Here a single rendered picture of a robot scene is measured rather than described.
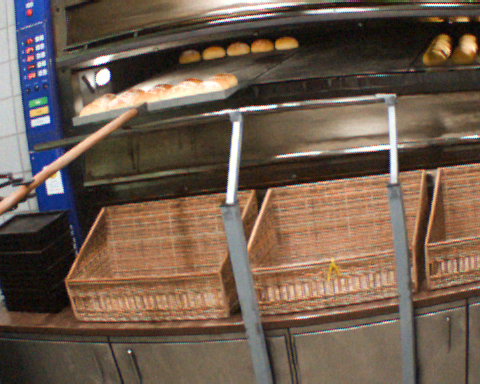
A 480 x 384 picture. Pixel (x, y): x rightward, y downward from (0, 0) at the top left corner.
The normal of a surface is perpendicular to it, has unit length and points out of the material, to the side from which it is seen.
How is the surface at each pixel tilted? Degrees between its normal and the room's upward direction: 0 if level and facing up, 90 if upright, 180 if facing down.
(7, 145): 90
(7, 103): 90
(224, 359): 90
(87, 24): 70
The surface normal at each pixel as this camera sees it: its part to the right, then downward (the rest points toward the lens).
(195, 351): -0.26, 0.26
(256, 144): -0.32, -0.08
